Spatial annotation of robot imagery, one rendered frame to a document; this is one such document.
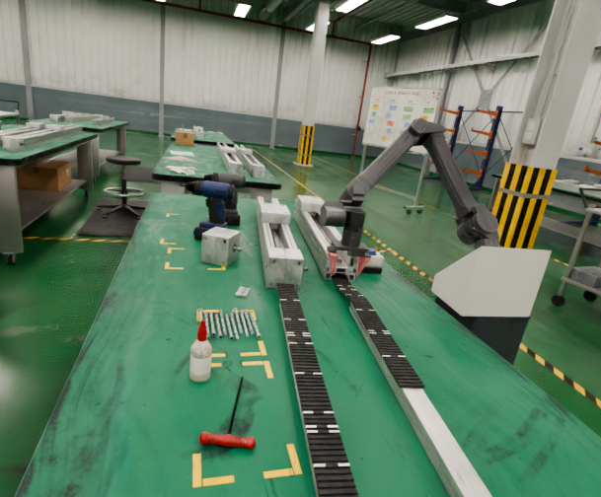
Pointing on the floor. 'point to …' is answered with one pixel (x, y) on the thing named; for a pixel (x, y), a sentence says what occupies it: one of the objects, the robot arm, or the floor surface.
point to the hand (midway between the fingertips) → (344, 272)
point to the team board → (390, 99)
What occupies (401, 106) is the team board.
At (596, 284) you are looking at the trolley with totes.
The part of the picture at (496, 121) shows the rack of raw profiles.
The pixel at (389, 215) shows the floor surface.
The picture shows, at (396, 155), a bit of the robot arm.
